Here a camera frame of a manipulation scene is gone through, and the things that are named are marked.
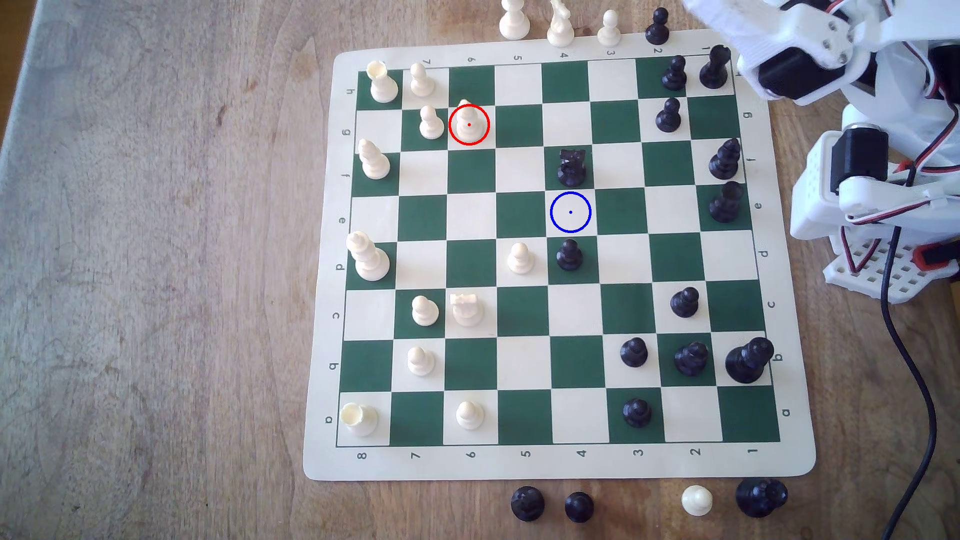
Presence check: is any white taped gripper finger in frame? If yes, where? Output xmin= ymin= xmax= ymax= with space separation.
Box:
xmin=681 ymin=0 xmax=759 ymax=31
xmin=708 ymin=16 xmax=774 ymax=55

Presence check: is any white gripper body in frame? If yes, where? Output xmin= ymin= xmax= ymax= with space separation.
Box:
xmin=738 ymin=7 xmax=858 ymax=105

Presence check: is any white bishop chess piece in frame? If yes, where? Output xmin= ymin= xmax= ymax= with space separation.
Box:
xmin=454 ymin=98 xmax=486 ymax=145
xmin=357 ymin=138 xmax=392 ymax=180

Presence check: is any black rook chess piece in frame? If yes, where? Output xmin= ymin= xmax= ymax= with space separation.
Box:
xmin=699 ymin=45 xmax=732 ymax=90

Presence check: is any black bishop chess piece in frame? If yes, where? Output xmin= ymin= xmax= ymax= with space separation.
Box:
xmin=708 ymin=138 xmax=742 ymax=181
xmin=673 ymin=341 xmax=710 ymax=378

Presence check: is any white knight chess piece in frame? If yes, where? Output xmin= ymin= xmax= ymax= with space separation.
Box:
xmin=450 ymin=292 xmax=485 ymax=328
xmin=546 ymin=0 xmax=576 ymax=48

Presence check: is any black king chess piece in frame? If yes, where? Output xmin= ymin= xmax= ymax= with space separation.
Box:
xmin=708 ymin=180 xmax=746 ymax=224

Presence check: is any white queen chess piece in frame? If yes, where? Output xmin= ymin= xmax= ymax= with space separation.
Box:
xmin=499 ymin=0 xmax=531 ymax=42

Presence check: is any black knight chess piece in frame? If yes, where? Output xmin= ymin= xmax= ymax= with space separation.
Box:
xmin=510 ymin=486 xmax=546 ymax=523
xmin=556 ymin=147 xmax=588 ymax=189

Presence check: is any green and cream chess mat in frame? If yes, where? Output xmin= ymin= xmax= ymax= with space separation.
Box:
xmin=303 ymin=28 xmax=817 ymax=483

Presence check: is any white rook chess piece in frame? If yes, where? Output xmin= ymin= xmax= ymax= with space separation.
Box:
xmin=366 ymin=61 xmax=400 ymax=105
xmin=339 ymin=402 xmax=380 ymax=438

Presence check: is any white king chess piece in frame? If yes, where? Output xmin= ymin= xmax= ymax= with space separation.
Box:
xmin=346 ymin=231 xmax=391 ymax=282

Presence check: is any large black chess piece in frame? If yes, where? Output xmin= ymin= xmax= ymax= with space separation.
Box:
xmin=735 ymin=477 xmax=789 ymax=519

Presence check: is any red table clamp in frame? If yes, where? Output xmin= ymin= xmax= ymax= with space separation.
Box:
xmin=911 ymin=241 xmax=960 ymax=273

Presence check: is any red black servo wire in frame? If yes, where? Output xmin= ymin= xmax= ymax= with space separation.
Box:
xmin=838 ymin=221 xmax=901 ymax=275

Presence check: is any black cable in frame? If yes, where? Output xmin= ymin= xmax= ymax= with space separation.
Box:
xmin=879 ymin=223 xmax=939 ymax=540

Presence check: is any white perforated base plate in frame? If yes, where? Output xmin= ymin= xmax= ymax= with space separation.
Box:
xmin=823 ymin=236 xmax=960 ymax=305

